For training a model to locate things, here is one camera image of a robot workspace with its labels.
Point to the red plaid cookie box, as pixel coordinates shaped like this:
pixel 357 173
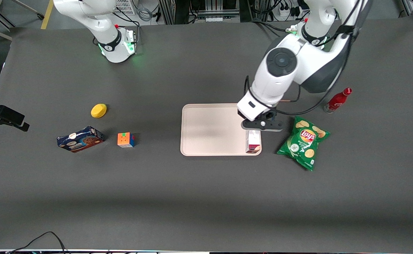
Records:
pixel 253 143

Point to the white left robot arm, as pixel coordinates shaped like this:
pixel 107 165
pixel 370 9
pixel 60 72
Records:
pixel 298 60

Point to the beige plastic tray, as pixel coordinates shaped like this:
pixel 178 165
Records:
pixel 213 130

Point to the blue cookie box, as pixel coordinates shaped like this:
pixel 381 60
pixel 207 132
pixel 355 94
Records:
pixel 81 139

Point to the green Lay's chips bag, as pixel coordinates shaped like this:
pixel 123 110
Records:
pixel 303 143

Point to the red soda bottle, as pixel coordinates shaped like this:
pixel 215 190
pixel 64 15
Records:
pixel 337 100

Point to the white power strip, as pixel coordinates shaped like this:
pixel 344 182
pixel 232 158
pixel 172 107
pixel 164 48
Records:
pixel 284 11

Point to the colourful puzzle cube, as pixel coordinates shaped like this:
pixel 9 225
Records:
pixel 125 140

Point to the yellow round lid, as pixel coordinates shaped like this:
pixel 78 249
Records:
pixel 99 110

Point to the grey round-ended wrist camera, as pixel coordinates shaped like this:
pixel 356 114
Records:
pixel 263 125

